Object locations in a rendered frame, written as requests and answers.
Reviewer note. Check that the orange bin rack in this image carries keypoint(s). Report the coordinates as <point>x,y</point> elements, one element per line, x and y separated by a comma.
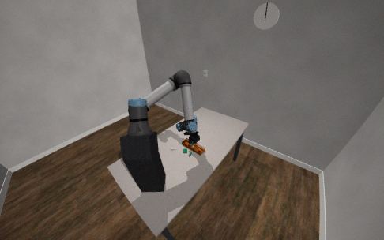
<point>196,149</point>

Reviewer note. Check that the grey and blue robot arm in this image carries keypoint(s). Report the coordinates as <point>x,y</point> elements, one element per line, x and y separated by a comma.
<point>138,108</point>

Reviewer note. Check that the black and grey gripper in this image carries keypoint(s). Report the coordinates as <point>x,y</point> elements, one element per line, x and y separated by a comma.
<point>195,138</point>

